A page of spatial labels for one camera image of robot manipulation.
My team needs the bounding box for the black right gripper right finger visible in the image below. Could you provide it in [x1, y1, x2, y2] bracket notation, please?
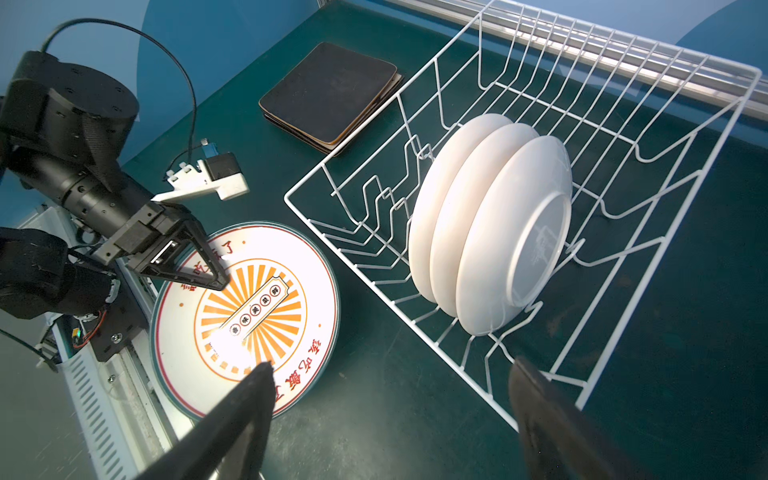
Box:
[508, 357, 653, 479]

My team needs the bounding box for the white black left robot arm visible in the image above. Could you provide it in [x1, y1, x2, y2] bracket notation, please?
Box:
[1, 51, 241, 319]

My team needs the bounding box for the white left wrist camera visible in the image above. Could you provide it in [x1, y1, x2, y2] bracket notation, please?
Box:
[152, 152, 250, 203]

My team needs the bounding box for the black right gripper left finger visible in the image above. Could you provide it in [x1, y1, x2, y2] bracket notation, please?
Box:
[139, 362, 275, 479]

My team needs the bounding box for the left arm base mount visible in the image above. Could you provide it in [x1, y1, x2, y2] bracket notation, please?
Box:
[72, 285, 148, 363]

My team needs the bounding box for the aluminium frame back bar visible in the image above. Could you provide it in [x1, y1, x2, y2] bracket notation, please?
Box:
[396, 1, 767, 121]

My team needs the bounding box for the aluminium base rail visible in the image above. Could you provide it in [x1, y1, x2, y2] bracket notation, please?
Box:
[17, 203, 199, 480]

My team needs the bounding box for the white wire dish rack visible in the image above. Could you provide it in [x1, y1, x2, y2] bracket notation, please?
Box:
[285, 21, 747, 425]

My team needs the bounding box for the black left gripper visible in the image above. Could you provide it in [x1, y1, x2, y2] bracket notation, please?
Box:
[94, 202, 230, 291]

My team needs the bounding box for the white round plate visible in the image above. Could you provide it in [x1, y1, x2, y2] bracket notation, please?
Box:
[430, 123, 538, 317]
[456, 136, 572, 336]
[150, 222, 340, 420]
[408, 113, 512, 303]

